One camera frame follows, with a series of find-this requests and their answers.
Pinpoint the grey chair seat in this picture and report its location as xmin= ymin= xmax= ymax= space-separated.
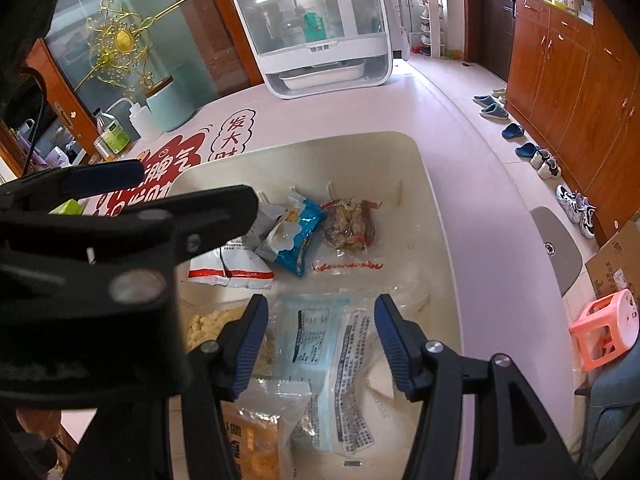
xmin=530 ymin=205 xmax=585 ymax=297

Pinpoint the white red-edged snack packet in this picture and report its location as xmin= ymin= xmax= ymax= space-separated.
xmin=187 ymin=200 xmax=276 ymax=291

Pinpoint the gold-ornamented glass sliding door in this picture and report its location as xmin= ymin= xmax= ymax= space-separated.
xmin=45 ymin=0 xmax=251 ymax=111

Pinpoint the white countertop storage cabinet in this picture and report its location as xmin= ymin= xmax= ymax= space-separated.
xmin=223 ymin=0 xmax=396 ymax=101

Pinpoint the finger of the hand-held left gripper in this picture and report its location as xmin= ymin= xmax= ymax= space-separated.
xmin=0 ymin=159 xmax=146 ymax=211
xmin=0 ymin=185 xmax=261 ymax=266

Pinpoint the row of shoes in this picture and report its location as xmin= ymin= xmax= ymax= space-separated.
xmin=472 ymin=87 xmax=598 ymax=240

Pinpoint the white plastic bin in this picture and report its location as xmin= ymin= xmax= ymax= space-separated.
xmin=167 ymin=131 xmax=468 ymax=480

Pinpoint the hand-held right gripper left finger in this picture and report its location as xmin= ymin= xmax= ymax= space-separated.
xmin=65 ymin=294 xmax=271 ymax=480

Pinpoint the green-labelled glass bottle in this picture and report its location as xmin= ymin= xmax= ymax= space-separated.
xmin=92 ymin=107 xmax=133 ymax=156

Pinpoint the white teal-labelled bottle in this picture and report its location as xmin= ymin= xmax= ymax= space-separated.
xmin=294 ymin=0 xmax=328 ymax=43

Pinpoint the teal canister with brown lid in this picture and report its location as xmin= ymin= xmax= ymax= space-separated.
xmin=145 ymin=76 xmax=196 ymax=131

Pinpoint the puffed corn packet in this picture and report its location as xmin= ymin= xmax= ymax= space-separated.
xmin=185 ymin=310 xmax=276 ymax=381

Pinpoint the pink plastic stool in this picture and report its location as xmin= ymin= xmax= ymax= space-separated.
xmin=568 ymin=288 xmax=638 ymax=373

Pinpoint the cardboard box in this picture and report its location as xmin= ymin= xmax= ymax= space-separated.
xmin=584 ymin=220 xmax=640 ymax=306

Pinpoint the orange cracker packet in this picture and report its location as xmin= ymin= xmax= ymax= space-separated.
xmin=220 ymin=380 xmax=311 ymax=480

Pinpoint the red-brown candy packet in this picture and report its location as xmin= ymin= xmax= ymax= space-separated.
xmin=312 ymin=199 xmax=386 ymax=273

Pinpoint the small blue snack packet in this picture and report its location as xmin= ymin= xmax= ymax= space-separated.
xmin=255 ymin=190 xmax=327 ymax=278

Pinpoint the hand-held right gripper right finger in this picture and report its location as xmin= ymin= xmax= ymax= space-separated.
xmin=374 ymin=294 xmax=583 ymax=480

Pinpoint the light blue large packet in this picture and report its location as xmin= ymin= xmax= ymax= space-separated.
xmin=272 ymin=292 xmax=431 ymax=461

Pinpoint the white shoe rack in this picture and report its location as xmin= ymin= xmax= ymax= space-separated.
xmin=410 ymin=0 xmax=448 ymax=58

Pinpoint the blue-grey chair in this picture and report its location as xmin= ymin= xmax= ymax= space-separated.
xmin=575 ymin=340 xmax=640 ymax=480

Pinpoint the wooden wall cabinet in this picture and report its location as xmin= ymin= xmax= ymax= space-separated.
xmin=505 ymin=0 xmax=640 ymax=241

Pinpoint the green tissue box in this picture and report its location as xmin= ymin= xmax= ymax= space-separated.
xmin=47 ymin=199 xmax=86 ymax=217

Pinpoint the dark entry door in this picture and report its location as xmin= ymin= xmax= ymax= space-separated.
xmin=482 ymin=0 xmax=526 ymax=78

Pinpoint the translucent squeeze bottle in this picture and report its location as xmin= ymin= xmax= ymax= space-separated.
xmin=107 ymin=97 xmax=163 ymax=141

